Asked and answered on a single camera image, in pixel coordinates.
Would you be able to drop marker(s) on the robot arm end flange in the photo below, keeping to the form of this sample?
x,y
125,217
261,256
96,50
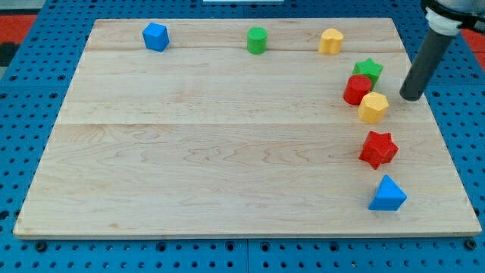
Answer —
x,y
448,17

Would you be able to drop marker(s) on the wooden board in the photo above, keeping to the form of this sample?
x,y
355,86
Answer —
x,y
206,140

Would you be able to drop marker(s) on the red star block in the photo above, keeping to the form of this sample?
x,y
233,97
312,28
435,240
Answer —
x,y
378,149

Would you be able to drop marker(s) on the green star block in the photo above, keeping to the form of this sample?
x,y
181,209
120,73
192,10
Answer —
x,y
368,68

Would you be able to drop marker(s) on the green cylinder block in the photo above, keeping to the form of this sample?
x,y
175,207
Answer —
x,y
257,40

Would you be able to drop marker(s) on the red cylinder block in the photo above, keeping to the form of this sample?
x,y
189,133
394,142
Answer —
x,y
357,87

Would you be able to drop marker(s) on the yellow heart block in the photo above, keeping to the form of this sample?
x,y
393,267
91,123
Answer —
x,y
331,42

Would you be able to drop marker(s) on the blue cube block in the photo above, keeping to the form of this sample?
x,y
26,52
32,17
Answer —
x,y
156,37

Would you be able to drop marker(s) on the yellow hexagon block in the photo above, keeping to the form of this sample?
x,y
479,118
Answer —
x,y
373,108

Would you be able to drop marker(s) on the blue triangle block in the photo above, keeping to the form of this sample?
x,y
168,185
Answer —
x,y
388,196

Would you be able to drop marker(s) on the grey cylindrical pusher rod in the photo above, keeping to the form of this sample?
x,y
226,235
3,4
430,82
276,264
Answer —
x,y
424,65

